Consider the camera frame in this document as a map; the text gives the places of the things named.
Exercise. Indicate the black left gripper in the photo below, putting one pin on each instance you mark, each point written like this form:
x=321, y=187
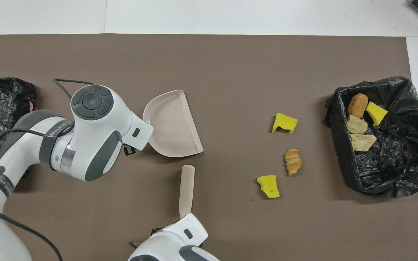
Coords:
x=129, y=150

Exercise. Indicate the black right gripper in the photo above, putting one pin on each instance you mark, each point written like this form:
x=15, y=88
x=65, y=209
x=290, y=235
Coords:
x=157, y=231

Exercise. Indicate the beige plastic dustpan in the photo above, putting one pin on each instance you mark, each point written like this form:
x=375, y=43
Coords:
x=172, y=127

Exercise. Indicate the beige brush with black bristles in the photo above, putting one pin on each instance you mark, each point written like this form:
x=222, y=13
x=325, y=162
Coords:
x=187, y=188

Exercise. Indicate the pale greenish bread chunk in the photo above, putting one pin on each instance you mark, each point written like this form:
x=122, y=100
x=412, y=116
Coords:
x=363, y=142

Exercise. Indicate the tan bread chunk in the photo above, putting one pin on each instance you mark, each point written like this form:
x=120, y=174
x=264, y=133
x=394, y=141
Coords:
x=357, y=124

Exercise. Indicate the brown bread roll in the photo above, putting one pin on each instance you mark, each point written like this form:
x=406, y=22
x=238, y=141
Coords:
x=357, y=105

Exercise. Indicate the small yellow sponge wedge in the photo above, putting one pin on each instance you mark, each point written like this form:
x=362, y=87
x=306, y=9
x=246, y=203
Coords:
x=376, y=113

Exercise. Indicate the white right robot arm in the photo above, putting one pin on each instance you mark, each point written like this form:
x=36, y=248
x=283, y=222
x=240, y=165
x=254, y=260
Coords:
x=180, y=235

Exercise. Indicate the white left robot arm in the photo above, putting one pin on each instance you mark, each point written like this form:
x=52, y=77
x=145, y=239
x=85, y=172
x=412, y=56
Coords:
x=96, y=127

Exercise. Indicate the bin lined with black bag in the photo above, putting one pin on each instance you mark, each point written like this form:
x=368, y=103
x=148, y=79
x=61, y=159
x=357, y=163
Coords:
x=401, y=163

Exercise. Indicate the yellow sponge piece with hole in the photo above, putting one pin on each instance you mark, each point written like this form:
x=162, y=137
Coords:
x=268, y=185

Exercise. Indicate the brown table mat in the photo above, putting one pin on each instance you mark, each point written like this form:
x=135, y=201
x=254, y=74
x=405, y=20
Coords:
x=230, y=65

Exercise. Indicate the striped croissant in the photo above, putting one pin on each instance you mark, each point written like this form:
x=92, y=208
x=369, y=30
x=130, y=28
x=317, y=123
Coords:
x=293, y=162

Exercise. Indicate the notched yellow sponge piece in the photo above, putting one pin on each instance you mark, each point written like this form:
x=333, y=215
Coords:
x=285, y=122

